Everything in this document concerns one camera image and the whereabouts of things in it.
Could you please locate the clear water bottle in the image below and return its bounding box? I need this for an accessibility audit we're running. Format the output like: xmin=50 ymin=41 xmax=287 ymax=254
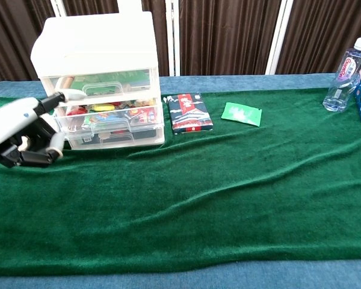
xmin=322 ymin=37 xmax=361 ymax=113

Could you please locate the clear drawer with snacks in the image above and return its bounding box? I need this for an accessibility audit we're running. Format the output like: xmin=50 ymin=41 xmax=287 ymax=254
xmin=52 ymin=101 xmax=164 ymax=135

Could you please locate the clear drawer with dark contents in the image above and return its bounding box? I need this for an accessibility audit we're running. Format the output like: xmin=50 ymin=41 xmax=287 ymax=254
xmin=63 ymin=126 xmax=165 ymax=150

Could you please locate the red snack packet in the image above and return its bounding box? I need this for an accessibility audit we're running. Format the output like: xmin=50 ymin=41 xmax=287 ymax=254
xmin=66 ymin=107 xmax=87 ymax=117

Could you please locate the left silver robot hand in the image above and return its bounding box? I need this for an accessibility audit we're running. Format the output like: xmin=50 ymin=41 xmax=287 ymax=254
xmin=0 ymin=91 xmax=88 ymax=169

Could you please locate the green sachet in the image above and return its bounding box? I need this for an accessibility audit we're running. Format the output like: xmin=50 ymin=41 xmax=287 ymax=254
xmin=221 ymin=102 xmax=263 ymax=128

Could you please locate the green velvet cloth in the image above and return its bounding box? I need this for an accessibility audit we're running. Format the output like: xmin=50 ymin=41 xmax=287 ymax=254
xmin=0 ymin=87 xmax=361 ymax=276

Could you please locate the white drawer storage box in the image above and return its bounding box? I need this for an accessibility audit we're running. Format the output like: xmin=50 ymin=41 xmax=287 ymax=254
xmin=30 ymin=11 xmax=166 ymax=151

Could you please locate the yellow snack packet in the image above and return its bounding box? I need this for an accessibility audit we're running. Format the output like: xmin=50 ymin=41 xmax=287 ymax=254
xmin=89 ymin=103 xmax=116 ymax=113

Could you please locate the dark blue red box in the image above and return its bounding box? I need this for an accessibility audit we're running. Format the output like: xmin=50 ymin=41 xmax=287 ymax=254
xmin=165 ymin=92 xmax=214 ymax=135

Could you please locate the clear drawer with green contents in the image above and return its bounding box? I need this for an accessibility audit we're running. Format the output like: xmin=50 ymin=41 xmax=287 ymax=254
xmin=40 ymin=68 xmax=160 ymax=105

